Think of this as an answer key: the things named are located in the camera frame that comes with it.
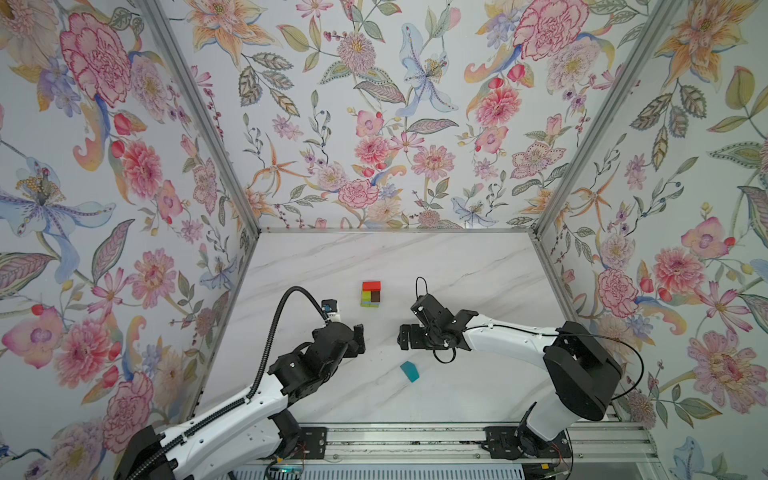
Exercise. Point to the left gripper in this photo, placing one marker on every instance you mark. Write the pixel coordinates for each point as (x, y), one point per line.
(354, 348)

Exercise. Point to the teal wood block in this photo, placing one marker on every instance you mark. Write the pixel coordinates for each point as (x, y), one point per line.
(410, 371)

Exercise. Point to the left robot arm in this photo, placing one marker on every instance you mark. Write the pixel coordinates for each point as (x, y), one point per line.
(249, 425)

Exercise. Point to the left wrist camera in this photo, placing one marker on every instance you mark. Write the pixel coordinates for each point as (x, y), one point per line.
(331, 310)

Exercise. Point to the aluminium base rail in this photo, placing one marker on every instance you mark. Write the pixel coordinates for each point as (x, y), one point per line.
(462, 443)

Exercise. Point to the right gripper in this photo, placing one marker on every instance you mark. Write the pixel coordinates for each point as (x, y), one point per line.
(413, 343)

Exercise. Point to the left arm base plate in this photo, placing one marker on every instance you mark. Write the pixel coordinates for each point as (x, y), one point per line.
(304, 443)

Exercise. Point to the red wood block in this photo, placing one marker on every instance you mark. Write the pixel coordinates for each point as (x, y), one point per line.
(371, 286)

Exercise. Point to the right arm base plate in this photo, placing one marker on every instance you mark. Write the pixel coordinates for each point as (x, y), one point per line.
(512, 443)

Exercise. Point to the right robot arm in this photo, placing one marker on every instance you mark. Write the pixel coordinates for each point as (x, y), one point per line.
(583, 374)

